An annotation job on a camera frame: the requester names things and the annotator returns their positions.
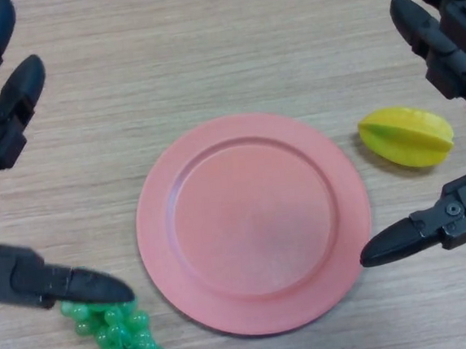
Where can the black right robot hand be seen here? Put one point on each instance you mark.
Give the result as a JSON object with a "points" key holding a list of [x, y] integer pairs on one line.
{"points": [[459, 52]]}

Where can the green grape bunch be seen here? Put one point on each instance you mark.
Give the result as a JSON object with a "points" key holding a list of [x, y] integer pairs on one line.
{"points": [[116, 335]]}

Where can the pink round plate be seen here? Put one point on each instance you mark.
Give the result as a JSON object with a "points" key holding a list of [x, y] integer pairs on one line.
{"points": [[253, 221]]}

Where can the yellow starfruit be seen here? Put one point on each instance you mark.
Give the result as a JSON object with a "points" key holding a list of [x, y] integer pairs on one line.
{"points": [[407, 139]]}

